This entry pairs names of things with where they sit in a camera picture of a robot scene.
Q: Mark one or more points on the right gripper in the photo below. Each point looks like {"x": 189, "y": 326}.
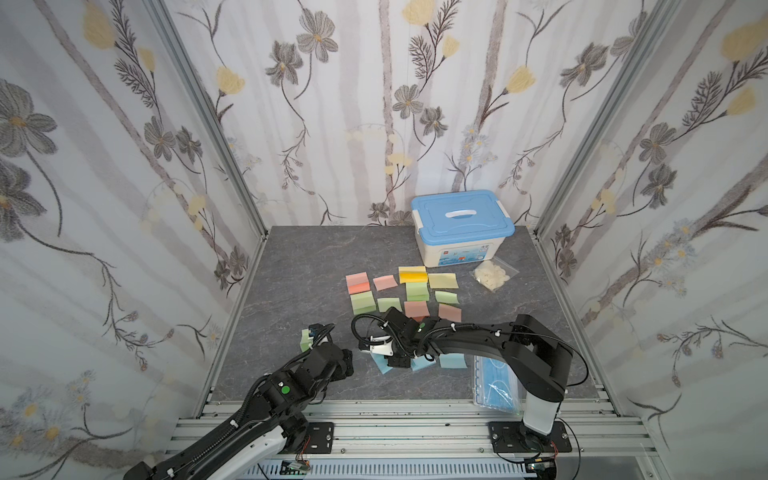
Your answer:
{"x": 395, "y": 335}

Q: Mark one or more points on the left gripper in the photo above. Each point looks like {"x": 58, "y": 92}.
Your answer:
{"x": 344, "y": 366}

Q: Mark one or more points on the pink memo pad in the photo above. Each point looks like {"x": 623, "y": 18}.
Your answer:
{"x": 357, "y": 283}
{"x": 416, "y": 310}

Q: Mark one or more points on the small green memo pad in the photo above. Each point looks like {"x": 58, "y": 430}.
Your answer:
{"x": 307, "y": 340}

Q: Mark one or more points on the blue memo pad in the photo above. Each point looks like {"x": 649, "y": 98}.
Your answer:
{"x": 381, "y": 362}
{"x": 420, "y": 363}

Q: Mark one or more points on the torn pink memo page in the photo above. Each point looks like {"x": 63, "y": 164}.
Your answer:
{"x": 450, "y": 313}

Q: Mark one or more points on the torn blue memo page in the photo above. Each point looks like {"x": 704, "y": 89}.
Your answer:
{"x": 453, "y": 361}

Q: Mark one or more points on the torn green memo page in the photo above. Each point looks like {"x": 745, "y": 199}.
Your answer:
{"x": 446, "y": 297}

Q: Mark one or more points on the torn yellow memo page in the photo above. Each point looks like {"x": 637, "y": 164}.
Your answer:
{"x": 439, "y": 281}

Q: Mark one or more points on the yellow memo pad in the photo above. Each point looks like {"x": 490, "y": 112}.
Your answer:
{"x": 412, "y": 274}

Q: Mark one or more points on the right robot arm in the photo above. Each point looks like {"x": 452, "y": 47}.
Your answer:
{"x": 539, "y": 359}

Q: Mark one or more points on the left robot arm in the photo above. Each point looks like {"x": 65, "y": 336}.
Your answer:
{"x": 269, "y": 420}

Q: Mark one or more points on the bag of blue face masks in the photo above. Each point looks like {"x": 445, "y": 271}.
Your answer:
{"x": 496, "y": 386}

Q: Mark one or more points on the small circuit board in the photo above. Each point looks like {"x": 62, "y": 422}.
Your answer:
{"x": 294, "y": 467}

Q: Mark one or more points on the white storage box blue lid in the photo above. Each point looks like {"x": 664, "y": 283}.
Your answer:
{"x": 459, "y": 227}

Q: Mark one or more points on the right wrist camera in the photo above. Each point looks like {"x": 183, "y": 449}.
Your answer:
{"x": 383, "y": 348}

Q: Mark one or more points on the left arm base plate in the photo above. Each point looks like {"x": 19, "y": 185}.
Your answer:
{"x": 317, "y": 438}

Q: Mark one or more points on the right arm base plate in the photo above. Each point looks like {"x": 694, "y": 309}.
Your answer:
{"x": 515, "y": 438}

